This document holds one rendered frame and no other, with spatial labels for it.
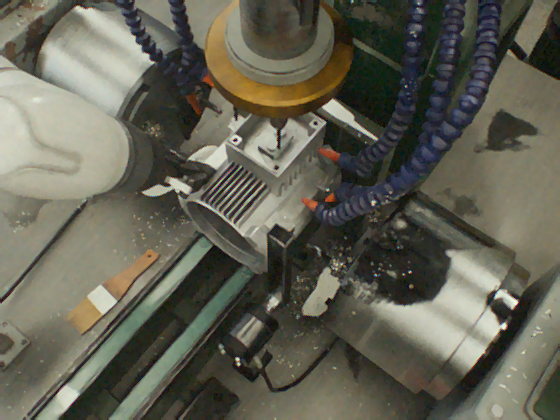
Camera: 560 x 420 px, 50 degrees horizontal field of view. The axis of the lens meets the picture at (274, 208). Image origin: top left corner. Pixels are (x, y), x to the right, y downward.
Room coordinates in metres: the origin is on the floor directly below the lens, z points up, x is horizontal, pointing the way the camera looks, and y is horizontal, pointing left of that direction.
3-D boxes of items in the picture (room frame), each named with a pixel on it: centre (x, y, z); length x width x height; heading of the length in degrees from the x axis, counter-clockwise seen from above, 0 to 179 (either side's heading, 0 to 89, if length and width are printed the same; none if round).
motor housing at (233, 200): (0.46, 0.02, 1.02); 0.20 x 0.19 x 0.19; 142
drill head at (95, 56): (0.68, 0.30, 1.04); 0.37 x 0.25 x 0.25; 52
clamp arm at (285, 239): (0.28, -0.01, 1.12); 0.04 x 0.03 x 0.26; 142
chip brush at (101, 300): (0.36, 0.30, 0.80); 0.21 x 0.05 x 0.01; 137
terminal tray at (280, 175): (0.49, 0.00, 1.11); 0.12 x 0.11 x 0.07; 142
